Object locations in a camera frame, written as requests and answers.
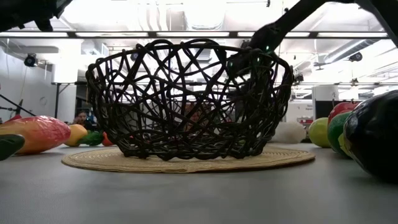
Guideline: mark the yellow green apple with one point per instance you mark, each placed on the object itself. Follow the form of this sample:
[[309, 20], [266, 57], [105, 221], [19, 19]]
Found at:
[[318, 132]]

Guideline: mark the green lime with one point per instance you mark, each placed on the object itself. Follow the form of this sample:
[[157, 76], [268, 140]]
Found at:
[[337, 132]]

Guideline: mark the red orange mango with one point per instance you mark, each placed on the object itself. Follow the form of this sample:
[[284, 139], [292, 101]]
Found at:
[[40, 133]]

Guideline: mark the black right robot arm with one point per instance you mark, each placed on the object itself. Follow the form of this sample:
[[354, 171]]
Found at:
[[295, 18]]

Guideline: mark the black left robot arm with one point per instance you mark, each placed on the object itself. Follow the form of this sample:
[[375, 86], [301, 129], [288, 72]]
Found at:
[[18, 12]]

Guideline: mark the white round vegetable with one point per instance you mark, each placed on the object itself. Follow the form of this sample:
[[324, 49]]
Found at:
[[289, 132]]

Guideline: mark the black partition panel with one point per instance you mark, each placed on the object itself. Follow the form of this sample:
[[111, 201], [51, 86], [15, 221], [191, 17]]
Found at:
[[321, 109]]

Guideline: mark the red apple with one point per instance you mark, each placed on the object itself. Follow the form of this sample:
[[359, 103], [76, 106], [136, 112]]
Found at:
[[340, 109]]

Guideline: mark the round woven straw placemat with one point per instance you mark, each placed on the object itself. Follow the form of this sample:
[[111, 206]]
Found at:
[[186, 166]]

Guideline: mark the dark purple eggplant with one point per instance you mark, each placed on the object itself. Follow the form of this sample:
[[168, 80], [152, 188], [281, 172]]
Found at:
[[373, 133]]

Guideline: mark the person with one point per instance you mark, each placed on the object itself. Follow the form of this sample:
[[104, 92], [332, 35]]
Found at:
[[82, 118]]

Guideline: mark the black tripod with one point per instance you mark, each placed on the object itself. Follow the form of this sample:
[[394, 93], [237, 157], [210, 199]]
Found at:
[[19, 109]]

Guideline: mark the red bar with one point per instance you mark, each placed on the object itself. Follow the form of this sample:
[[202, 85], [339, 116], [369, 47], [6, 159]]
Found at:
[[14, 118]]

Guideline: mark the black ceiling camera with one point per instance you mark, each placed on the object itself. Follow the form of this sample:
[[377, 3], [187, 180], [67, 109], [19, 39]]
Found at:
[[356, 57], [30, 60]]

